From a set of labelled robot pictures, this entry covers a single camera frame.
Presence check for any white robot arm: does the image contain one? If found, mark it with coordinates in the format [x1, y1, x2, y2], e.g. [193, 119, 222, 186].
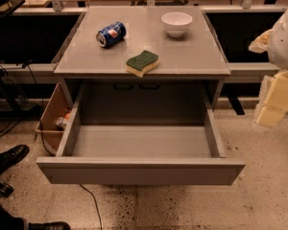
[249, 9, 288, 128]

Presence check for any grey open top drawer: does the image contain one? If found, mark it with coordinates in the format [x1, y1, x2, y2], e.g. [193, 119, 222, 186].
[36, 82, 245, 185]

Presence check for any black shoe lower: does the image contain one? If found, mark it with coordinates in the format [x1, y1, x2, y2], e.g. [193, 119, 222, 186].
[29, 221, 71, 230]

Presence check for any green yellow sponge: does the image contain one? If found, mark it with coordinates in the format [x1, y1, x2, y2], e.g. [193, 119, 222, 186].
[126, 50, 159, 78]

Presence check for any black shoe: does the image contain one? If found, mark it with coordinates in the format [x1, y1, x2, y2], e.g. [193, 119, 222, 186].
[0, 145, 30, 175]
[29, 221, 71, 230]

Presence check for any white bowl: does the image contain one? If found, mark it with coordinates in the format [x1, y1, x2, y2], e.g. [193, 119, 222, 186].
[161, 12, 193, 37]

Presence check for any grey cabinet table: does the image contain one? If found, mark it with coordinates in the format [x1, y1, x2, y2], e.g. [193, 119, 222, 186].
[53, 5, 231, 113]

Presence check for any black shoe upper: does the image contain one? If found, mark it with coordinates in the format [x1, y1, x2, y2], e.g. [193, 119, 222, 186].
[0, 145, 30, 175]

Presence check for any blue pepsi can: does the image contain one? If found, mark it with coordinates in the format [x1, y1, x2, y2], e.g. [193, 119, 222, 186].
[96, 21, 127, 48]

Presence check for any cardboard box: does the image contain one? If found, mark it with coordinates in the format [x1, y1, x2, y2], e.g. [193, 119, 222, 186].
[36, 83, 70, 154]

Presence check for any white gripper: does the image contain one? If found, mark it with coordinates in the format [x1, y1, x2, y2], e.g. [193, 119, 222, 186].
[249, 29, 288, 128]

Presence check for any black floor cable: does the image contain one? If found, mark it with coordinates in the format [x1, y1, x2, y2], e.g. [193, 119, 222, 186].
[79, 184, 104, 230]

